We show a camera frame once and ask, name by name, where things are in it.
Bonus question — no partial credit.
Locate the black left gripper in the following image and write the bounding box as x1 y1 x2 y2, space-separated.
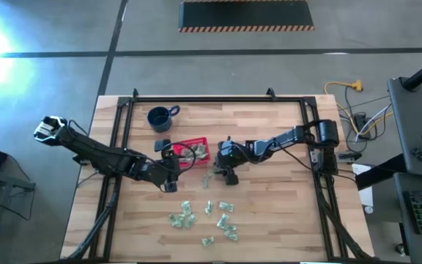
137 149 182 194

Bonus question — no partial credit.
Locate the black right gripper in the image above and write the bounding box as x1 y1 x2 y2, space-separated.
213 138 262 177

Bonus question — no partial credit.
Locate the red plastic basket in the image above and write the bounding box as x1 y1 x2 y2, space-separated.
171 136 212 169

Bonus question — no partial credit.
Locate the dark blue mug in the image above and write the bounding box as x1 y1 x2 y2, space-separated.
146 105 181 133

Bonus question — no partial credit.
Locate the black power adapter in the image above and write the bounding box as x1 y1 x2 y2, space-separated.
353 112 372 140

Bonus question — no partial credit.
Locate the black hazard striped mat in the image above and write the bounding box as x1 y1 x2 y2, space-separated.
177 0 316 33

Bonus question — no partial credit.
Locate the black desk foot bar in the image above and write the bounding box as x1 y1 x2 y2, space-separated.
355 153 408 191

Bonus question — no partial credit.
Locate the dark grey keyboard desk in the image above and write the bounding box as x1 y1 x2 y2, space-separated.
393 172 422 264

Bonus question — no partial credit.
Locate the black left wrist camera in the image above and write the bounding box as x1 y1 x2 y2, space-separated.
154 139 172 153

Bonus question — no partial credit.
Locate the black left wrist camera cable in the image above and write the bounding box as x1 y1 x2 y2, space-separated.
159 142 198 175

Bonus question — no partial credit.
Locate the black aluminium rig frame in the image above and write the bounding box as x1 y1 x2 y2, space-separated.
64 87 375 263

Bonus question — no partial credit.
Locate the yellow extension cord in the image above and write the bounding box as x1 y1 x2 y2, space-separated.
323 79 395 136

